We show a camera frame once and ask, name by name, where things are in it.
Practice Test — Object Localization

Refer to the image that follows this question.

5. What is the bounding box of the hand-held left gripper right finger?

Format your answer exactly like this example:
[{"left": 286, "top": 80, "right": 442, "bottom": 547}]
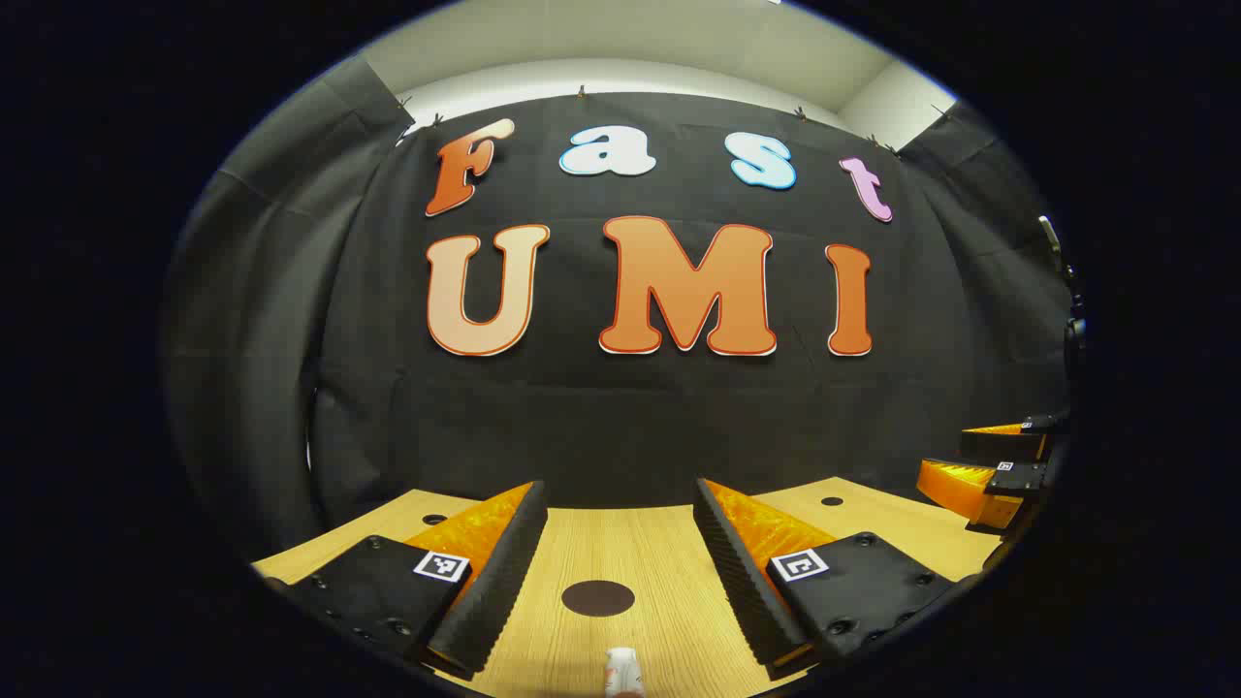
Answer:
[{"left": 692, "top": 477, "right": 956, "bottom": 682}]

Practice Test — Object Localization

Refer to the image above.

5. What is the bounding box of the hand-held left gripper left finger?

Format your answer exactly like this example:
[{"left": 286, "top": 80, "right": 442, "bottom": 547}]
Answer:
[{"left": 254, "top": 480, "right": 549, "bottom": 680}]

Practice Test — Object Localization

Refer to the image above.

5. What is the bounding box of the dark brown round coaster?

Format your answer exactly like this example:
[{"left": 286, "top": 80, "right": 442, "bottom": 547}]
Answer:
[{"left": 562, "top": 580, "right": 636, "bottom": 619}]

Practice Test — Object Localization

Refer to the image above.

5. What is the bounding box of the white toothpaste tube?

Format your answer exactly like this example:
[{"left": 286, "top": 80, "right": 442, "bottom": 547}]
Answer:
[{"left": 603, "top": 648, "right": 646, "bottom": 698}]

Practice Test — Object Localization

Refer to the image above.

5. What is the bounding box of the wooden desktop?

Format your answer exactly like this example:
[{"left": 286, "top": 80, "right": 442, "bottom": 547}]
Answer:
[{"left": 250, "top": 475, "right": 1009, "bottom": 698}]

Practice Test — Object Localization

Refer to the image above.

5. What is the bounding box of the black backdrop cloth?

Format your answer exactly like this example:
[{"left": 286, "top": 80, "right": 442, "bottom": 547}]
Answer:
[{"left": 160, "top": 53, "right": 1077, "bottom": 558}]

